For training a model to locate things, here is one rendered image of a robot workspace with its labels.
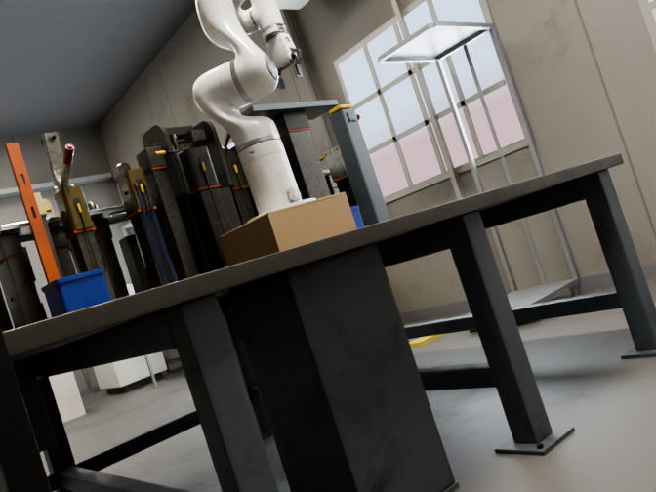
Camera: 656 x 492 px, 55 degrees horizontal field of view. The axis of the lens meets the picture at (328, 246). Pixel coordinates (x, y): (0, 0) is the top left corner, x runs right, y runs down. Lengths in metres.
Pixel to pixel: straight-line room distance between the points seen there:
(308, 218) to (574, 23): 2.76
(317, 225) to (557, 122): 2.72
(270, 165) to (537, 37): 2.78
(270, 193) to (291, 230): 0.14
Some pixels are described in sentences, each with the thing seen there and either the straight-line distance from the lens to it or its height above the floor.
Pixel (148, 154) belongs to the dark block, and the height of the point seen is 1.10.
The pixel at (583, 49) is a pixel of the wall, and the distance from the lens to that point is 4.02.
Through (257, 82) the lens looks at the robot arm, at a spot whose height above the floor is 1.14.
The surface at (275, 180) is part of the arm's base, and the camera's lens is 1.61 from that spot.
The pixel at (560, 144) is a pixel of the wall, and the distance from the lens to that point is 4.10.
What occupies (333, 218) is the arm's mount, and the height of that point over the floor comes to 0.75.
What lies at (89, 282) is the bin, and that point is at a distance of 1.44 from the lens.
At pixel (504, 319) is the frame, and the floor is 0.35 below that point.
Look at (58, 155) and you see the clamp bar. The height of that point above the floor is 1.15.
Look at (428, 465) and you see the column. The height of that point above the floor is 0.09.
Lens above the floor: 0.64
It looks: 2 degrees up
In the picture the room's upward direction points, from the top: 18 degrees counter-clockwise
